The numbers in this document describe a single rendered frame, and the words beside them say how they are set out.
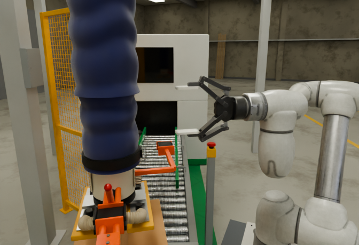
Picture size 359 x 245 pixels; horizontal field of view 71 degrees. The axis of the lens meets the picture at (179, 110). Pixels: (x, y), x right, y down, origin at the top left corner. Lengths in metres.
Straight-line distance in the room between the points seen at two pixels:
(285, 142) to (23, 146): 2.07
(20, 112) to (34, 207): 0.85
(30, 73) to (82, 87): 1.35
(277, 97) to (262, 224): 0.66
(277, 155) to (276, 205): 0.42
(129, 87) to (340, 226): 0.97
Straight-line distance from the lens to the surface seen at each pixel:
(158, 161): 2.87
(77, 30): 0.90
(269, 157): 0.86
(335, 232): 1.25
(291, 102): 0.84
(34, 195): 2.61
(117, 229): 0.83
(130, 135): 0.96
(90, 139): 0.97
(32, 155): 2.44
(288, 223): 1.25
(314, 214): 1.25
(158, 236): 1.27
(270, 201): 1.25
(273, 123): 0.83
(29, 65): 2.25
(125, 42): 0.89
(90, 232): 1.04
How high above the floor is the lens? 1.75
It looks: 13 degrees down
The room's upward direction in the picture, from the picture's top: straight up
